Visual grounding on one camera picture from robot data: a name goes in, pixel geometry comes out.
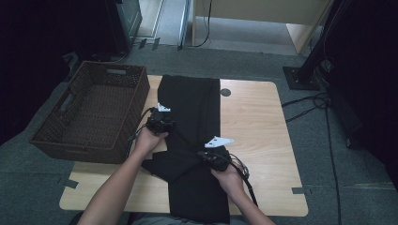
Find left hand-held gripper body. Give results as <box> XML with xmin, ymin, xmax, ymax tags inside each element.
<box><xmin>145</xmin><ymin>102</ymin><xmax>176</xmax><ymax>136</ymax></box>

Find right hand-held gripper cable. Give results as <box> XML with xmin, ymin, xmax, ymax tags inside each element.
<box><xmin>229</xmin><ymin>154</ymin><xmax>260</xmax><ymax>208</ymax></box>

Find black pants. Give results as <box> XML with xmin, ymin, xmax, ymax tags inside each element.
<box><xmin>141</xmin><ymin>74</ymin><xmax>233</xmax><ymax>225</ymax></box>

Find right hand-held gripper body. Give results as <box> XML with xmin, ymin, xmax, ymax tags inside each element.
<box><xmin>204</xmin><ymin>135</ymin><xmax>236</xmax><ymax>173</ymax></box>

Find beige wooden furniture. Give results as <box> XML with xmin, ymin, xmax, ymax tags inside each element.
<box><xmin>191</xmin><ymin>0</ymin><xmax>333</xmax><ymax>56</ymax></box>

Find brown wicker basket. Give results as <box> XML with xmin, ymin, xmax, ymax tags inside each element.
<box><xmin>28</xmin><ymin>60</ymin><xmax>151</xmax><ymax>165</ymax></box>

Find grey metal rail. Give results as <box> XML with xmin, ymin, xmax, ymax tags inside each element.
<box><xmin>176</xmin><ymin>0</ymin><xmax>192</xmax><ymax>52</ymax></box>

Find hanging black cable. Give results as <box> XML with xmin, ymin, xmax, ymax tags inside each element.
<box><xmin>192</xmin><ymin>0</ymin><xmax>214</xmax><ymax>49</ymax></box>

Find dark curtain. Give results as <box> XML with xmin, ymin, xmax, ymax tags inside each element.
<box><xmin>0</xmin><ymin>0</ymin><xmax>111</xmax><ymax>146</ymax></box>
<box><xmin>323</xmin><ymin>0</ymin><xmax>398</xmax><ymax>191</ymax></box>

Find black floor cables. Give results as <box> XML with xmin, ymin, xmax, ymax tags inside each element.
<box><xmin>281</xmin><ymin>91</ymin><xmax>344</xmax><ymax>225</ymax></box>

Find black stand base plate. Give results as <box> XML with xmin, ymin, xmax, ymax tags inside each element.
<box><xmin>283</xmin><ymin>66</ymin><xmax>321</xmax><ymax>92</ymax></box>

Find person's left hand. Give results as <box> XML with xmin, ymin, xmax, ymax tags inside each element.
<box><xmin>133</xmin><ymin>126</ymin><xmax>170</xmax><ymax>159</ymax></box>

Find black cabinet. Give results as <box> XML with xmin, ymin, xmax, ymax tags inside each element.
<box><xmin>105</xmin><ymin>0</ymin><xmax>144</xmax><ymax>56</ymax></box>

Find black slanted stand pole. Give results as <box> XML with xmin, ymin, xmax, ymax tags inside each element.
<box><xmin>298</xmin><ymin>0</ymin><xmax>348</xmax><ymax>83</ymax></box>

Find person's right hand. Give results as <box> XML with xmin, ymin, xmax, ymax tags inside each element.
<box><xmin>209</xmin><ymin>161</ymin><xmax>247</xmax><ymax>202</ymax></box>

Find person's grey trouser lap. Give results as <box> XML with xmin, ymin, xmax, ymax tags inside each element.
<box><xmin>130</xmin><ymin>212</ymin><xmax>252</xmax><ymax>225</ymax></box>

